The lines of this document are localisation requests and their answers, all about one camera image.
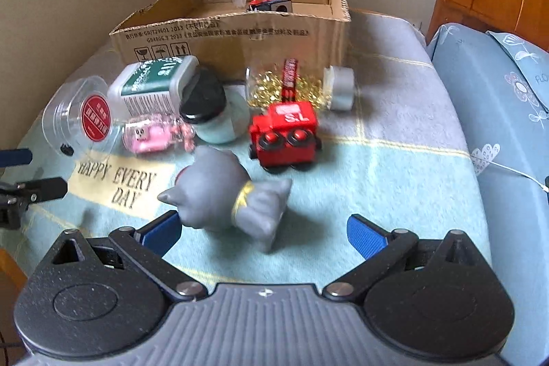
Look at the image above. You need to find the glass jar of gold beads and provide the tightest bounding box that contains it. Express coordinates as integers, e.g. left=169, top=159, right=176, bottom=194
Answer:
left=245, top=58, right=355, bottom=112

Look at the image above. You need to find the white green labelled bottle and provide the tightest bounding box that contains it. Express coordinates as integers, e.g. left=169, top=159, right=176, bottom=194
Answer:
left=107, top=55, right=200, bottom=119

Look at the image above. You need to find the checked blanket with lettering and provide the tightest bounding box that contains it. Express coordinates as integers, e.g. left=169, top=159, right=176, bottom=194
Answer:
left=0, top=8, right=492, bottom=290

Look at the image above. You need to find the red toy train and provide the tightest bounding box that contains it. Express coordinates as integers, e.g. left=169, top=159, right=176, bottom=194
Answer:
left=249, top=101, right=322, bottom=172

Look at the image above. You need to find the brown cardboard box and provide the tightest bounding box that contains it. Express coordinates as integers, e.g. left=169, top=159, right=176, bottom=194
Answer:
left=109, top=0, right=351, bottom=69

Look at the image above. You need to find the grey cat figurine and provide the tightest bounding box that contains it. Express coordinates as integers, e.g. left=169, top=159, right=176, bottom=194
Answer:
left=158, top=145, right=293, bottom=254

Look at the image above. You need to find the clear bottle with pink pig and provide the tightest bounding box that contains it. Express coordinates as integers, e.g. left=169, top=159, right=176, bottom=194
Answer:
left=122, top=114, right=197, bottom=154

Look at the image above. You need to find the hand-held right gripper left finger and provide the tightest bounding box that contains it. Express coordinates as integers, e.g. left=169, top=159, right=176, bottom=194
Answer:
left=40, top=211, right=209, bottom=302

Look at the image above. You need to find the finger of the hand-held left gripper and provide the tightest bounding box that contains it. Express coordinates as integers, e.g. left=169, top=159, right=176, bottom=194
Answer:
left=0, top=176, right=68, bottom=229
left=0, top=149, right=34, bottom=168

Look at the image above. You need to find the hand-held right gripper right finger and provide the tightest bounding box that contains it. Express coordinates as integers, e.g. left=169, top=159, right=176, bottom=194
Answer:
left=322, top=214, right=490, bottom=302

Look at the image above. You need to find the clear round container red label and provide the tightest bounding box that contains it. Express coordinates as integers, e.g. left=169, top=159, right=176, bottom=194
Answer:
left=42, top=76, right=126, bottom=156

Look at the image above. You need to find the light blue earbud case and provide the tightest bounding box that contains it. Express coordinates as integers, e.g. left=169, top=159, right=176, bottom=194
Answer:
left=189, top=85, right=250, bottom=144

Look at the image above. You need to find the blue floral quilt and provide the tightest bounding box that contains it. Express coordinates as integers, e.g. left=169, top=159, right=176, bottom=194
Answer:
left=429, top=23, right=549, bottom=366

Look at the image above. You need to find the white string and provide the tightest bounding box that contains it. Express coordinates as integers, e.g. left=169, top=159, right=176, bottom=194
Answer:
left=472, top=156, right=549, bottom=192

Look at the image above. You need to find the red and black toy car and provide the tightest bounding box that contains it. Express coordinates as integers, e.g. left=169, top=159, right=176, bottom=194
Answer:
left=248, top=0, right=293, bottom=13

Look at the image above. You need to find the black teardrop-shaped case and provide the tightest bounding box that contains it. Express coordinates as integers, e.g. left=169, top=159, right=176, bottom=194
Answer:
left=179, top=66, right=226, bottom=124

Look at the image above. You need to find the blue floral pillow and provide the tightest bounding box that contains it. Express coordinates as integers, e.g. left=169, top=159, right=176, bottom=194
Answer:
left=486, top=31, right=549, bottom=114

